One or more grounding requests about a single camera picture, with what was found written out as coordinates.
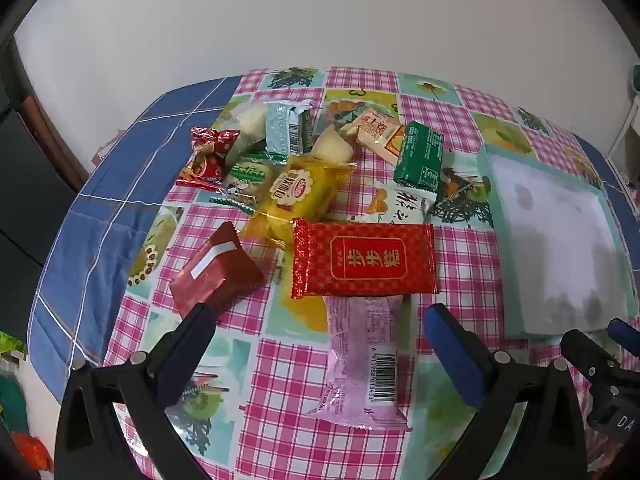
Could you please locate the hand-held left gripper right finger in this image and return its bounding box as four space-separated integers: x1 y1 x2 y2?
424 302 589 480

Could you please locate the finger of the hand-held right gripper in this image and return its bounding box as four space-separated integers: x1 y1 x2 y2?
607 317 640 361
560 329 640 443

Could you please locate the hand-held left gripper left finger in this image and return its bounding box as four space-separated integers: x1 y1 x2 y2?
54 302 218 480

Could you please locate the pink snack packet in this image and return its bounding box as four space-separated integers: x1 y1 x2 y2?
302 295 414 431

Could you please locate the dark red snack packet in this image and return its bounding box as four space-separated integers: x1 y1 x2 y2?
169 221 266 319

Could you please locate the teal cardboard box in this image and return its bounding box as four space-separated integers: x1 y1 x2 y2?
476 143 640 342

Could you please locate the red gold-patterned snack packet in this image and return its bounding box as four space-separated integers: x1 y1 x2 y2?
290 218 441 300

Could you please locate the white rice cracker packet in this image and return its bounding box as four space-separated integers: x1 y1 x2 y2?
362 182 439 226

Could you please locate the green white cookie packet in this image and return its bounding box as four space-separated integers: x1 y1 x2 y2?
210 152 289 216

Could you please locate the red picture snack packet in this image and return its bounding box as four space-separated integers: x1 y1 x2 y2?
175 127 242 192

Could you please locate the dark green snack packet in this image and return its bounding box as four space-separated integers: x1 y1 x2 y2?
393 121 445 192

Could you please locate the yellow snack packet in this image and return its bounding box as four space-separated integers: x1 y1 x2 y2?
240 154 357 249

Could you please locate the cream and orange snack packet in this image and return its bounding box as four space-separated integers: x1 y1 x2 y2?
340 108 406 166

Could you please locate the clear-wrapped round pastry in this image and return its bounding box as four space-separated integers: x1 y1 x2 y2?
310 127 357 163

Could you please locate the clear-wrapped pale bun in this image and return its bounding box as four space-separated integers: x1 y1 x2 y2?
215 102 273 168

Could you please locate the silver green snack packet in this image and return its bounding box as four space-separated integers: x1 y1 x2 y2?
264 101 315 157

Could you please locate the green object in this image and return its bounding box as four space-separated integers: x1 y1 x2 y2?
0 331 27 361

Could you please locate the orange object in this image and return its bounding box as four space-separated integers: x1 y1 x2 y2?
12 432 53 473

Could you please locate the pink paper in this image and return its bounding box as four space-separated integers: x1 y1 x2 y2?
92 130 126 166

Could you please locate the pink checked tablecloth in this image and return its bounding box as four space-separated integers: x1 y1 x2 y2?
102 66 640 480

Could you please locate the brown wooden door frame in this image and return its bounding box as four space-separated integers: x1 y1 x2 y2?
10 40 89 192

